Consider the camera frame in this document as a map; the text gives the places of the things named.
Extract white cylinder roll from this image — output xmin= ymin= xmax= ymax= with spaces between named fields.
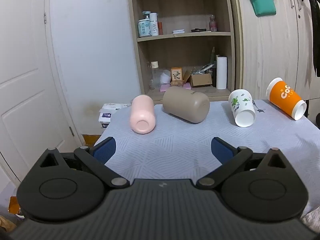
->
xmin=216 ymin=56 xmax=228 ymax=90

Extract mottled cloth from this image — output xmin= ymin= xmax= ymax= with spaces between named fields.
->
xmin=299 ymin=208 xmax=320 ymax=232

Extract white tube bottle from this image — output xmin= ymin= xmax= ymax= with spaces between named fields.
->
xmin=149 ymin=13 xmax=160 ymax=36

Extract pink cup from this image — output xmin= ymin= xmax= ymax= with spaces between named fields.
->
xmin=129 ymin=94 xmax=157 ymax=134

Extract open cardboard box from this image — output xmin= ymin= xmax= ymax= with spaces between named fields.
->
xmin=184 ymin=69 xmax=213 ymax=88

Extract wooden shelf unit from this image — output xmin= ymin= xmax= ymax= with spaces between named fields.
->
xmin=126 ymin=0 xmax=244 ymax=105

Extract floral printed box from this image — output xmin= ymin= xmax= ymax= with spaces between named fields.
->
xmin=171 ymin=67 xmax=184 ymax=87

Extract white paper cup green print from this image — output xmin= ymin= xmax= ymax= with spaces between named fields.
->
xmin=228 ymin=88 xmax=256 ymax=127

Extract orange object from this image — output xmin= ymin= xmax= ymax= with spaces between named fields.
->
xmin=8 ymin=196 xmax=21 ymax=216

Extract white round container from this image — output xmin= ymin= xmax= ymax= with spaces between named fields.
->
xmin=160 ymin=70 xmax=172 ymax=85

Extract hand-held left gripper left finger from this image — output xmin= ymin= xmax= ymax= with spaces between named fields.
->
xmin=34 ymin=137 xmax=129 ymax=189

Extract taupe cup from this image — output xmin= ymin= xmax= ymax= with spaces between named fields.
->
xmin=162 ymin=86 xmax=210 ymax=124

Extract pale blue patterned tablecloth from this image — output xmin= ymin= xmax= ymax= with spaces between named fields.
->
xmin=93 ymin=99 xmax=320 ymax=213

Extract teal and white bottles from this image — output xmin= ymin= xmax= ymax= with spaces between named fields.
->
xmin=138 ymin=19 xmax=152 ymax=38

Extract white door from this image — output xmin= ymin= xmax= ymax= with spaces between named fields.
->
xmin=0 ymin=0 xmax=84 ymax=183

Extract black hanging garment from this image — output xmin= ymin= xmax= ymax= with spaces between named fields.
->
xmin=302 ymin=0 xmax=320 ymax=78

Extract orange paper cup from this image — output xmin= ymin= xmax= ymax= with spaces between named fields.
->
xmin=266 ymin=77 xmax=307 ymax=121

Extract white tissue pack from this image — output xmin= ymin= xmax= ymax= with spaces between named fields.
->
xmin=101 ymin=103 xmax=133 ymax=111
xmin=98 ymin=111 xmax=113 ymax=129

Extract wooden wardrobe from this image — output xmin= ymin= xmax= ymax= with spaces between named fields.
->
xmin=229 ymin=0 xmax=320 ymax=102

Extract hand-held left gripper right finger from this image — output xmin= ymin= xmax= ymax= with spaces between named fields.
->
xmin=196 ymin=137 xmax=288 ymax=190

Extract clear bottle beige cap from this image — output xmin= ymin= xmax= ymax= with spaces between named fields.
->
xmin=149 ymin=61 xmax=161 ymax=91

